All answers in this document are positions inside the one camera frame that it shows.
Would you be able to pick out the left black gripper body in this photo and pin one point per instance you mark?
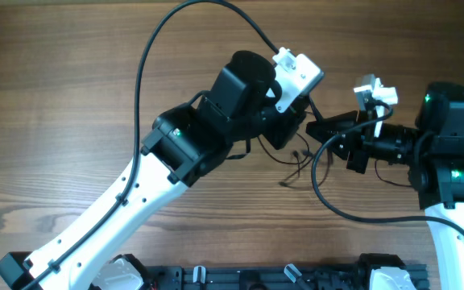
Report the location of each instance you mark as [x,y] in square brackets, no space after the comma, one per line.
[279,124]

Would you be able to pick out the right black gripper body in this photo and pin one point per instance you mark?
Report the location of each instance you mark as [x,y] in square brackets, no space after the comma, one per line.
[361,149]

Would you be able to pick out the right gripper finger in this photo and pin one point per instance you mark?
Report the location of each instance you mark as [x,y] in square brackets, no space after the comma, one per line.
[349,118]
[325,130]

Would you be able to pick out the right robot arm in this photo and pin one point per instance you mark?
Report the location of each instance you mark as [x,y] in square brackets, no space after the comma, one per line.
[433,151]

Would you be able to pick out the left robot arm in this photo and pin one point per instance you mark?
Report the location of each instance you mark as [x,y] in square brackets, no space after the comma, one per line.
[251,97]

